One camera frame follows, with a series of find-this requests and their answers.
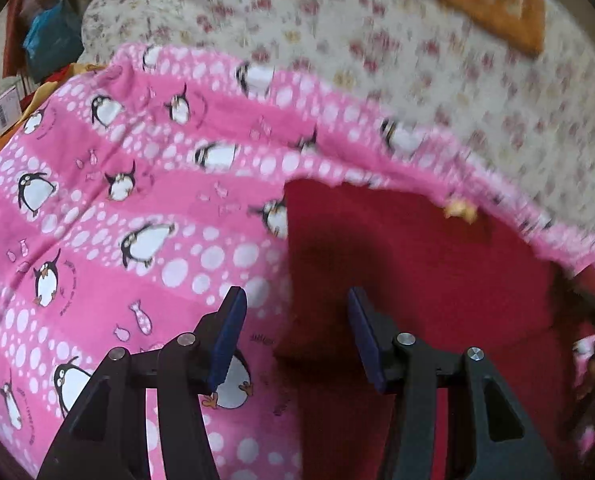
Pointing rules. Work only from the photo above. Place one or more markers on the floral bed cover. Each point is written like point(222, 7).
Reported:
point(377, 35)

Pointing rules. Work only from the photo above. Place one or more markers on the small yellow tag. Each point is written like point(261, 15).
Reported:
point(460, 209)

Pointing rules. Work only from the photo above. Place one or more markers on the red cloth item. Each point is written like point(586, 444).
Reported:
point(20, 15)

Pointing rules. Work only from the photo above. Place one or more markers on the orange checkered mat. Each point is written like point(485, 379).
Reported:
point(477, 0)

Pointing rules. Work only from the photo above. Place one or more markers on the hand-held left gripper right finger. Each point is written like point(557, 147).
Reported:
point(365, 332)

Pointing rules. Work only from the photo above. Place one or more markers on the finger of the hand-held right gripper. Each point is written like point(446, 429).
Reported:
point(590, 305)

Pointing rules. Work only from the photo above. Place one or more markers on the white labelled box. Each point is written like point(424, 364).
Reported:
point(5, 107)

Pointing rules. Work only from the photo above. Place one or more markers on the pink penguin print blanket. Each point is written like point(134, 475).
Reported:
point(127, 185)

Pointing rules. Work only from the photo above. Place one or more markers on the dark red garment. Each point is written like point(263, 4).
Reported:
point(427, 285)

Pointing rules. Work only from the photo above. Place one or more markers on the blue plastic bag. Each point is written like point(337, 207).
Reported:
point(52, 35)

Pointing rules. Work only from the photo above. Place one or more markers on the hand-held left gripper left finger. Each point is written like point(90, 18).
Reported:
point(227, 332)

